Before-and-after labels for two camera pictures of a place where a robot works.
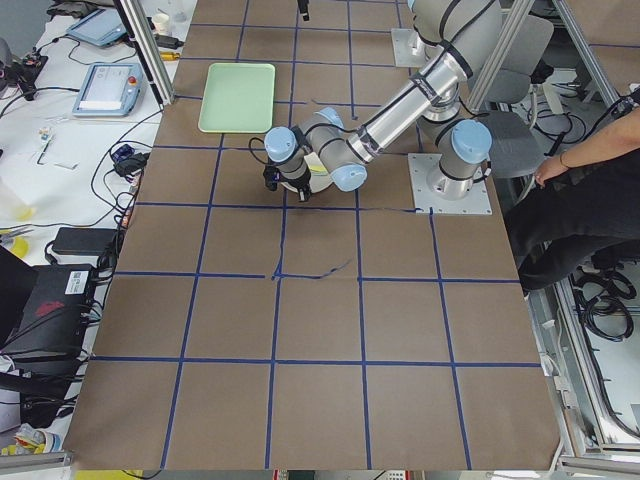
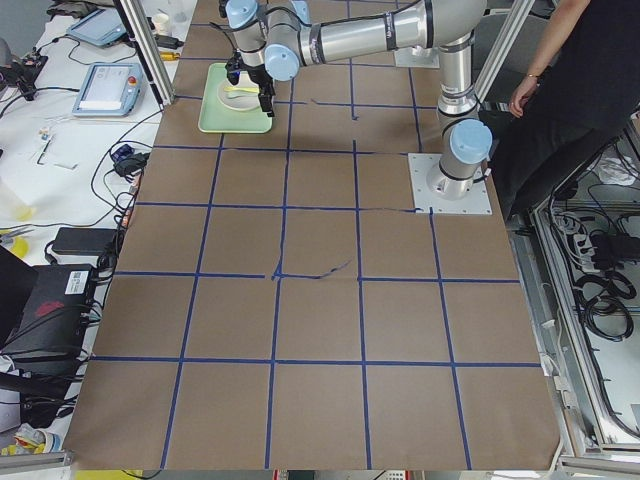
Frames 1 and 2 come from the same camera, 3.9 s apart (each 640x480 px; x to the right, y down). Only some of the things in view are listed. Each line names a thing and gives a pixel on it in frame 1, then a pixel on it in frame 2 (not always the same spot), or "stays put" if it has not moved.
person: [585, 200] → [583, 91]
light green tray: [238, 97] stays put
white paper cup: [161, 23] stays put
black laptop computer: [43, 308] stays put
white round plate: [320, 175] → [241, 96]
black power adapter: [84, 240] stays put
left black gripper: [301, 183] → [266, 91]
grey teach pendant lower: [99, 27] stays put
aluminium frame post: [149, 50] stays put
